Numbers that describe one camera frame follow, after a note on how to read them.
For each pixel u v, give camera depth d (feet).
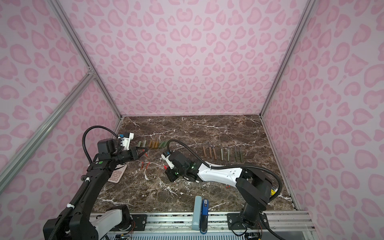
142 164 3.07
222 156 3.17
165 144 3.39
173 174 2.31
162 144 3.39
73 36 2.52
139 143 3.38
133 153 2.26
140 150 2.51
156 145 3.37
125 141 2.36
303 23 2.41
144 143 3.40
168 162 2.10
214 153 3.21
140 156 2.44
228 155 3.18
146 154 2.56
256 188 1.45
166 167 2.39
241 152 3.21
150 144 3.38
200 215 2.39
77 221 1.27
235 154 3.21
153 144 3.39
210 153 3.21
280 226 2.41
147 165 3.04
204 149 3.28
